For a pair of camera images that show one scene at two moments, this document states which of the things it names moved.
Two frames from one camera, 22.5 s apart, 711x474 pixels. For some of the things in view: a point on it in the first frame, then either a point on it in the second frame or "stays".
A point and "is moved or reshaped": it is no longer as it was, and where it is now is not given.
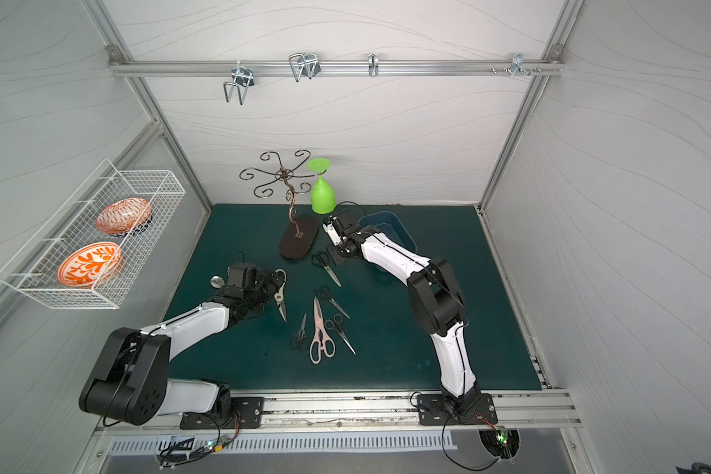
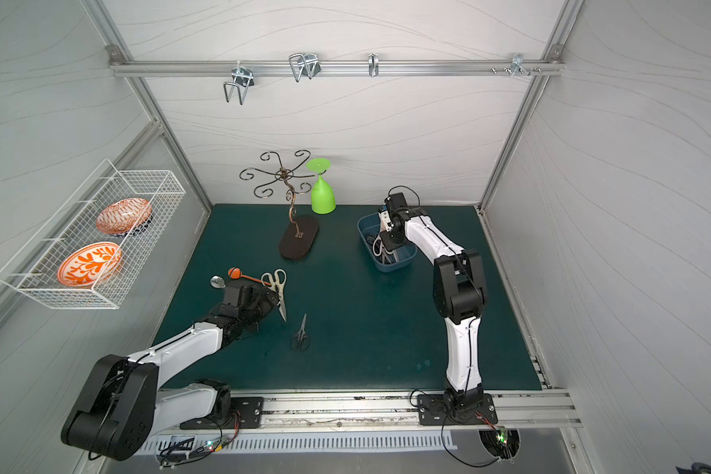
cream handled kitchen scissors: (279, 295) stays
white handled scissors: (322, 343) is moved or reshaped
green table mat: (347, 328) stays
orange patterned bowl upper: (123, 215) stays
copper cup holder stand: (300, 232) stays
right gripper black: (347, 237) → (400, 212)
